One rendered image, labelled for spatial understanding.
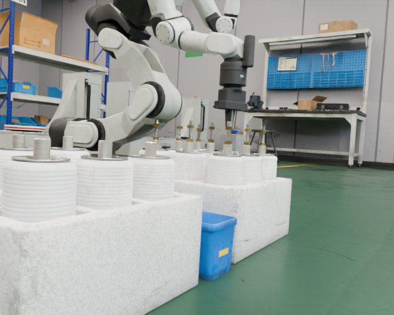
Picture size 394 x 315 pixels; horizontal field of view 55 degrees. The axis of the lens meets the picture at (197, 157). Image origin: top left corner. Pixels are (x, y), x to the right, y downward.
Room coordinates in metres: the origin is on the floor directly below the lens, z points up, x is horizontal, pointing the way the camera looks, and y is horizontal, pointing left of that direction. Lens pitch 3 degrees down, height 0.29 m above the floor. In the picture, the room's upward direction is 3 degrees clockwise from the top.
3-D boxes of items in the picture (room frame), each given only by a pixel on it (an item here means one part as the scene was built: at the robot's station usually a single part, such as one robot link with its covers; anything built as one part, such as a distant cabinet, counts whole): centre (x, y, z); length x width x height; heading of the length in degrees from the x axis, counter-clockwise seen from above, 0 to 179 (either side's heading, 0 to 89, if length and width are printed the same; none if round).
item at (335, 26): (5.59, -1.92, 1.96); 0.46 x 0.28 x 0.16; 53
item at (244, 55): (1.25, -0.12, 0.57); 0.11 x 0.11 x 0.11; 54
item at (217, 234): (0.89, 0.05, 0.06); 0.30 x 0.11 x 0.12; 57
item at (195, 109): (4.46, 0.47, 0.45); 1.51 x 0.57 x 0.74; 147
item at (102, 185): (0.62, 0.15, 0.16); 0.10 x 0.10 x 0.18
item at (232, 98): (1.25, -0.10, 0.45); 0.13 x 0.10 x 0.12; 123
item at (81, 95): (3.22, 1.28, 0.45); 0.82 x 0.57 x 0.74; 147
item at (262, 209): (1.15, -0.04, 0.09); 0.39 x 0.39 x 0.18; 58
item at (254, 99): (5.70, -0.82, 0.87); 0.41 x 0.17 x 0.25; 147
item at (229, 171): (0.99, -0.08, 0.16); 0.10 x 0.10 x 0.18
